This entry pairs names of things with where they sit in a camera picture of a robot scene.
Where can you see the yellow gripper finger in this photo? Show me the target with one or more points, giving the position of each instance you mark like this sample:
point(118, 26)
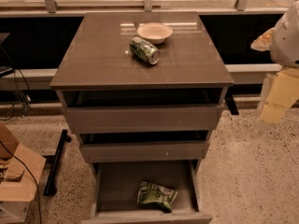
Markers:
point(264, 41)
point(279, 93)

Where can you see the green jalapeno chip bag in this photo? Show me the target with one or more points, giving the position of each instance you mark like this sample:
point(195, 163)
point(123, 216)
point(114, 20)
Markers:
point(151, 195)

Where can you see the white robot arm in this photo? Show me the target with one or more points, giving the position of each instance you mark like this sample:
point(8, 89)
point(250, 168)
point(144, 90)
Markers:
point(285, 41)

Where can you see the grey drawer cabinet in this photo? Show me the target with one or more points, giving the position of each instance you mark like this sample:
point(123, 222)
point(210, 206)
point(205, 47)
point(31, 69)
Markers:
point(142, 93)

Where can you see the grey middle drawer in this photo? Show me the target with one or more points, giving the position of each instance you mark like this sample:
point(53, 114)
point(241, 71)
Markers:
point(149, 151)

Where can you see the grey drawer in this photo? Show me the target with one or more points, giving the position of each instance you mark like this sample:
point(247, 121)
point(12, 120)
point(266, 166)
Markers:
point(117, 185)
point(149, 151)
point(142, 119)

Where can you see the grey top drawer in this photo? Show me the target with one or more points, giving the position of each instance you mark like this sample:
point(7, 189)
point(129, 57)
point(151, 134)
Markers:
point(142, 119)

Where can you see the grey bottom drawer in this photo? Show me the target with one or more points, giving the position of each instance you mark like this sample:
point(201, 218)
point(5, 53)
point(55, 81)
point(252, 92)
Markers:
point(117, 185)

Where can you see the black table leg foot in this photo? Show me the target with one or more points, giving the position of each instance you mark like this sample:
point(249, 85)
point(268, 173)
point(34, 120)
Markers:
point(230, 102)

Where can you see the white paper bowl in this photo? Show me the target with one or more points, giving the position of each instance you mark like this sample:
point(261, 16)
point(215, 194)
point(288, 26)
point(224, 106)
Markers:
point(154, 32)

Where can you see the green soda can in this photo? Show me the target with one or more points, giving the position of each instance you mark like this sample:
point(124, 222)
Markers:
point(144, 50)

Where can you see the black metal bar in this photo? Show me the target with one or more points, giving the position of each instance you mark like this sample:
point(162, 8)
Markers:
point(54, 161)

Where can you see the brown cardboard box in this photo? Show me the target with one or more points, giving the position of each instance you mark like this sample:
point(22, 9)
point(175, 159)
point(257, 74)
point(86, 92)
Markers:
point(21, 169)

